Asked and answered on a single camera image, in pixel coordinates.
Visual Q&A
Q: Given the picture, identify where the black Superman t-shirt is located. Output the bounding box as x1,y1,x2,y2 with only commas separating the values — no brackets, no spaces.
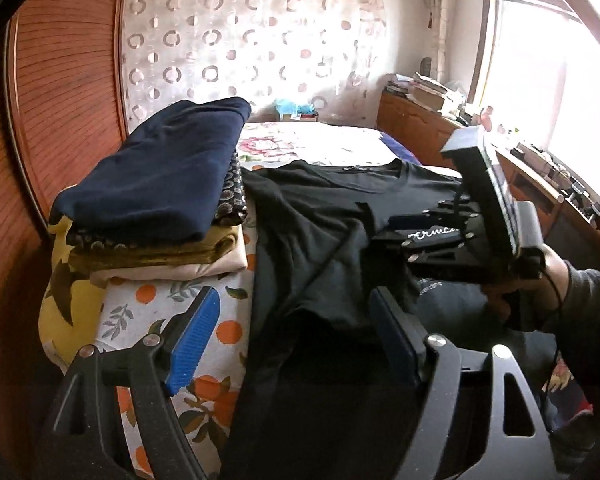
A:
221,160,557,479

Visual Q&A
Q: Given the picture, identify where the person's right forearm dark sleeve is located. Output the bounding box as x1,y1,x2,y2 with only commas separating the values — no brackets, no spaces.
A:
555,266,600,413

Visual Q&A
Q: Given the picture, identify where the person's right hand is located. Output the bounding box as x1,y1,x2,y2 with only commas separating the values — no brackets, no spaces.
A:
481,245,570,334

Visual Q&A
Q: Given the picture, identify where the orange fruit print sheet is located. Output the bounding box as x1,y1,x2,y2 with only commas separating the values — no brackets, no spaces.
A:
87,209,257,479

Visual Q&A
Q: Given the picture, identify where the folded cream garment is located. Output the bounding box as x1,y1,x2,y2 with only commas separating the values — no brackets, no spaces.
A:
90,228,248,287

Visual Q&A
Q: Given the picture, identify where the folded mustard yellow garment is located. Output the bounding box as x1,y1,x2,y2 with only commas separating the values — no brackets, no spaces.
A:
68,226,242,274

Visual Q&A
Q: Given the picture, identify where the brown wooden sideboard cabinet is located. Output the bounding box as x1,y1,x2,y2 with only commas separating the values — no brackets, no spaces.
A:
376,90,600,270

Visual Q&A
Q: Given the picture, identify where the pink bottle on sideboard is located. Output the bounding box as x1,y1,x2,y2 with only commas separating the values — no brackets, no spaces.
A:
479,105,493,132

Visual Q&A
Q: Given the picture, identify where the dark blue blanket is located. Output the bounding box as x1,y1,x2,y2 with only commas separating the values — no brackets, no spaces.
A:
380,132,422,166

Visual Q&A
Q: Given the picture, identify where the yellow patterned pillow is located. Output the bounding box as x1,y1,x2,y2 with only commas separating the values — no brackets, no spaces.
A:
38,205,105,370

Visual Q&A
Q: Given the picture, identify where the folded patterned dark garment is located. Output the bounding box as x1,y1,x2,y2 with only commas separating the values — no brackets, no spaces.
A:
66,153,248,248

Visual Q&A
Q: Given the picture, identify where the folded navy garment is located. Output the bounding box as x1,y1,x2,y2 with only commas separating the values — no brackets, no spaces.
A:
50,96,251,246

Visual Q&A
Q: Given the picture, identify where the stack of books and papers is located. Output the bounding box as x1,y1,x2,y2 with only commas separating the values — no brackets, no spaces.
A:
385,73,465,115

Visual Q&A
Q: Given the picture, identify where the floral quilt bedspread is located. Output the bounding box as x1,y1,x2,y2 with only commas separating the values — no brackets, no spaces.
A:
237,122,396,169

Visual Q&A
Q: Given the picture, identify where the blue tissue box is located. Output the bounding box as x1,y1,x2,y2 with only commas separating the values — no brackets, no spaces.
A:
274,100,318,122

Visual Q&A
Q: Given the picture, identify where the brown wooden louvered wardrobe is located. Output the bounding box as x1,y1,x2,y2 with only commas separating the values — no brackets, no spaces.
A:
0,0,125,469

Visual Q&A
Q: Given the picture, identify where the sheer circle pattern curtain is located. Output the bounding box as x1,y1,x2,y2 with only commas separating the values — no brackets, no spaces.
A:
122,0,432,129

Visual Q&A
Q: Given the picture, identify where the window with wooden frame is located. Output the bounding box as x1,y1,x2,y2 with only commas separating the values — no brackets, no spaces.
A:
474,0,600,198

